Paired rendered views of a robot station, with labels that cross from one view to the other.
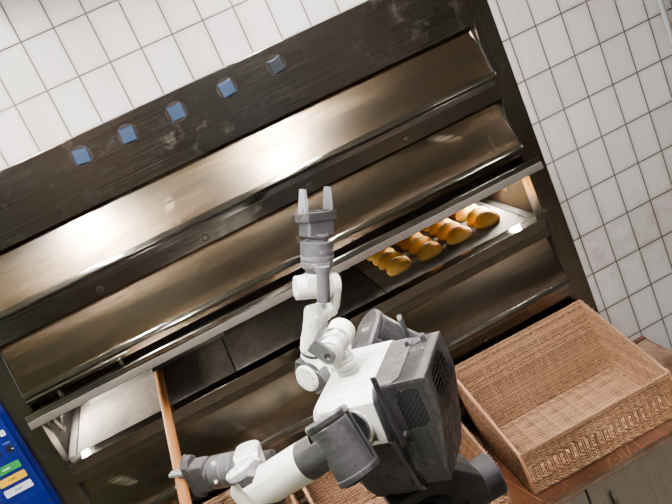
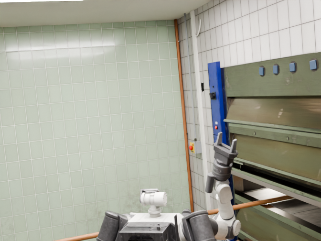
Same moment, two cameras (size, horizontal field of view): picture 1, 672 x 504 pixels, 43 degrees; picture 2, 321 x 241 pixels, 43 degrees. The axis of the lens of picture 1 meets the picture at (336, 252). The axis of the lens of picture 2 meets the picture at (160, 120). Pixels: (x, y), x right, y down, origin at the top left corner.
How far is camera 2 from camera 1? 241 cm
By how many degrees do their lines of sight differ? 81
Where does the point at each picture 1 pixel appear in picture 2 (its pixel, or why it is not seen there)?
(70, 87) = (265, 37)
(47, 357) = (238, 147)
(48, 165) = (253, 69)
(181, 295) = (273, 158)
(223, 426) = (274, 231)
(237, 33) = not seen: outside the picture
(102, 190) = (263, 90)
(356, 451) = (101, 231)
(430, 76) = not seen: outside the picture
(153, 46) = (293, 28)
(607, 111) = not seen: outside the picture
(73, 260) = (250, 115)
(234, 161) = (309, 107)
